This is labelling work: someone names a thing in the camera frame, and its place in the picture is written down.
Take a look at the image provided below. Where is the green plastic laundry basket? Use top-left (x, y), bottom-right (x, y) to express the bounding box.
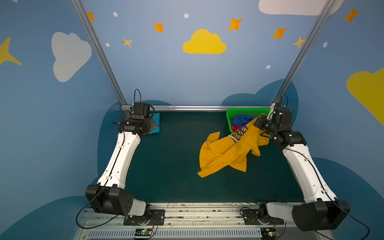
top-left (226, 108), bottom-right (270, 133)

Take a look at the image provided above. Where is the yellow printed t-shirt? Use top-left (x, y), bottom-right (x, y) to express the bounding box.
top-left (198, 119), bottom-right (270, 178)

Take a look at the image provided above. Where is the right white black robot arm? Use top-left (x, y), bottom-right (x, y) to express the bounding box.
top-left (254, 101), bottom-right (351, 233)

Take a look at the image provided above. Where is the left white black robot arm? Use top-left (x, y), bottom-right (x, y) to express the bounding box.
top-left (86, 101), bottom-right (158, 225)

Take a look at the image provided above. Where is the blue t-shirt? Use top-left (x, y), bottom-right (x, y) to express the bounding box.
top-left (230, 115), bottom-right (255, 128)

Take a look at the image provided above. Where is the red t-shirt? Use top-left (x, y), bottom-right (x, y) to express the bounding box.
top-left (231, 124), bottom-right (242, 132)

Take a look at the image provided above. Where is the right green circuit board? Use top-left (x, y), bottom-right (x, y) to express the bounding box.
top-left (261, 228), bottom-right (278, 240)

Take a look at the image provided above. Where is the green circuit board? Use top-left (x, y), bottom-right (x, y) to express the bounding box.
top-left (134, 228), bottom-right (153, 240)
top-left (261, 228), bottom-right (278, 240)

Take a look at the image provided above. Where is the folded teal t-shirt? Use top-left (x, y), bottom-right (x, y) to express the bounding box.
top-left (149, 113), bottom-right (160, 134)

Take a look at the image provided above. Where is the left green circuit board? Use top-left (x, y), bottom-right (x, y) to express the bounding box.
top-left (134, 228), bottom-right (153, 240)

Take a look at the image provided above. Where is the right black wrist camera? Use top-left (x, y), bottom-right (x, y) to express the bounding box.
top-left (271, 102), bottom-right (293, 132)

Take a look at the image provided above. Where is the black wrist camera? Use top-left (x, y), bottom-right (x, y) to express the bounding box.
top-left (271, 102), bottom-right (293, 132)
top-left (133, 102), bottom-right (151, 119)

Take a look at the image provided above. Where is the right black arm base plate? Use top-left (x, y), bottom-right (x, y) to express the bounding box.
top-left (240, 208), bottom-right (285, 225)

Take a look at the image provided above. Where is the aluminium mounting rail base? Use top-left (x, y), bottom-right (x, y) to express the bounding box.
top-left (74, 203), bottom-right (334, 240)

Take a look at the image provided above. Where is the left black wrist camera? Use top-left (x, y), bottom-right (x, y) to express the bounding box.
top-left (133, 102), bottom-right (151, 119)

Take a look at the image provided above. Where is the right aluminium frame post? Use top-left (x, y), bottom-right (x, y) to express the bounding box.
top-left (270, 0), bottom-right (337, 107)

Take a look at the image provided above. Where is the aluminium frame post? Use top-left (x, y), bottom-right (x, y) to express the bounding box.
top-left (71, 0), bottom-right (131, 117)
top-left (270, 0), bottom-right (337, 107)

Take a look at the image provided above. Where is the left aluminium frame post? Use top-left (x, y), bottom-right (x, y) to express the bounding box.
top-left (71, 0), bottom-right (131, 117)

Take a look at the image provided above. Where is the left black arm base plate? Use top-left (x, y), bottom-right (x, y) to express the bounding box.
top-left (123, 210), bottom-right (165, 226)

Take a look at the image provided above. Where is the horizontal aluminium frame bar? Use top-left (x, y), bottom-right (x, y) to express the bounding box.
top-left (120, 104), bottom-right (279, 113)

